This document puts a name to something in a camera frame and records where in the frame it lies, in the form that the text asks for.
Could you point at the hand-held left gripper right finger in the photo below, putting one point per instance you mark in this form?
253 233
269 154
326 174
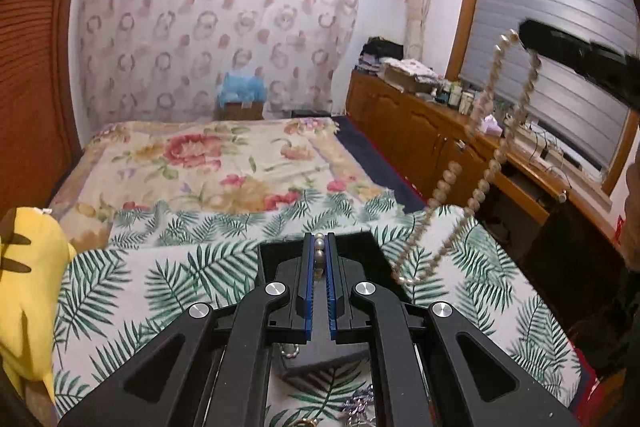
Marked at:
332 287

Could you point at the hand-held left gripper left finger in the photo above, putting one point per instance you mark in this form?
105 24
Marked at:
308 287

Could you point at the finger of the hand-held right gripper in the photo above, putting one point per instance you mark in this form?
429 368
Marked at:
600 67

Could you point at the black jewelry box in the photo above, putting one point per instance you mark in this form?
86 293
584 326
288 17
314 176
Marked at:
362 257

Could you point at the pink tissue box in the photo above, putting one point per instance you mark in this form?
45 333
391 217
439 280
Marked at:
491 126

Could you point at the navy blue bed sheet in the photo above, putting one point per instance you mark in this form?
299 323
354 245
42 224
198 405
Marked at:
370 157

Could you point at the group of small bottles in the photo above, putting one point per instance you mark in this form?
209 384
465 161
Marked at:
455 97

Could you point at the leaf print cloth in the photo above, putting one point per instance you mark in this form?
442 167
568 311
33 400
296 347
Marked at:
150 277

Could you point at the floral blanket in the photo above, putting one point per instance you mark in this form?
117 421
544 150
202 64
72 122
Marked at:
200 167

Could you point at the wooden sideboard cabinet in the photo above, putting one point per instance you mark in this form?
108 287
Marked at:
410 132

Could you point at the brown cardboard box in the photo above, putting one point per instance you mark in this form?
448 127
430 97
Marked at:
240 111

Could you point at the box with floral cloth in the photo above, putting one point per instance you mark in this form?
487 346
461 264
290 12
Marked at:
407 72

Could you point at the blue plastic bag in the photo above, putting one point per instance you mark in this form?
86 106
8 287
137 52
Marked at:
242 88

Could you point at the pile of dark clothes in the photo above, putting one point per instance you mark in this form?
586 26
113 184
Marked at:
381 52

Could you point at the circle patterned curtain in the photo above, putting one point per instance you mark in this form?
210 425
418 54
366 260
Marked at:
210 32

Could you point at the yellow plush toy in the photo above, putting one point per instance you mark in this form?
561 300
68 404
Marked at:
30 297

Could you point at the brown slatted wardrobe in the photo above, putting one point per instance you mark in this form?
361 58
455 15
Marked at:
35 82

